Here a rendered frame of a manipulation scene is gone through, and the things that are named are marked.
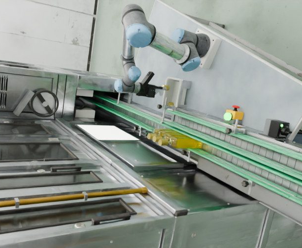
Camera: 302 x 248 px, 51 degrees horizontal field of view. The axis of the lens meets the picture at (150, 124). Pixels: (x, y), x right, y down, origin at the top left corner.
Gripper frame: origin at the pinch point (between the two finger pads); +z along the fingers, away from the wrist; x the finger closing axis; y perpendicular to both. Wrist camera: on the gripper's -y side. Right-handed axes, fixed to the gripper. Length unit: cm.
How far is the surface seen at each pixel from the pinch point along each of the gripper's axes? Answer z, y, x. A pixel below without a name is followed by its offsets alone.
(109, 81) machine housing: -4, 5, -75
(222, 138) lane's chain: 4, 20, 56
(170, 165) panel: -16, 40, 40
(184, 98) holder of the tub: 13.9, 5.0, 6.3
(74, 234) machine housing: -88, 44, 86
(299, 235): 47, 68, 87
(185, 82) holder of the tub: 12.1, -5.2, 6.7
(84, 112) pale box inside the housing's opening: -17, 36, -87
